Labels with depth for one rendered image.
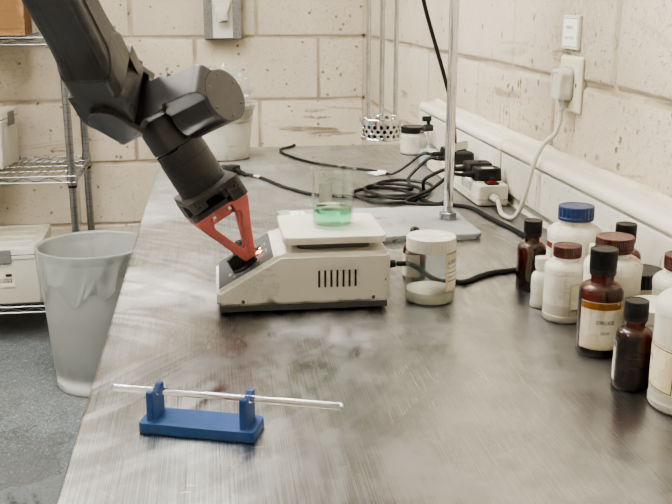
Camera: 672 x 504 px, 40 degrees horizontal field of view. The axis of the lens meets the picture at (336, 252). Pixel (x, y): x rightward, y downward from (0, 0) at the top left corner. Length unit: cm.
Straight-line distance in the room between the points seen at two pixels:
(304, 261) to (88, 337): 169
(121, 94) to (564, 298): 52
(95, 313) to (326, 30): 141
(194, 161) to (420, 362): 33
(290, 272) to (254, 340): 11
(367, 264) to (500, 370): 23
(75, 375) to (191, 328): 174
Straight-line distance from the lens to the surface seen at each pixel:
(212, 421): 78
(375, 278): 106
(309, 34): 345
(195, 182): 103
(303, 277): 105
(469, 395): 86
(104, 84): 95
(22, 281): 320
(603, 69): 140
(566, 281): 104
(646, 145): 127
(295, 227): 109
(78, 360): 273
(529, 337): 101
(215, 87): 98
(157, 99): 100
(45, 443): 254
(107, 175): 350
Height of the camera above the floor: 110
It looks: 15 degrees down
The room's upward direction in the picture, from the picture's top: straight up
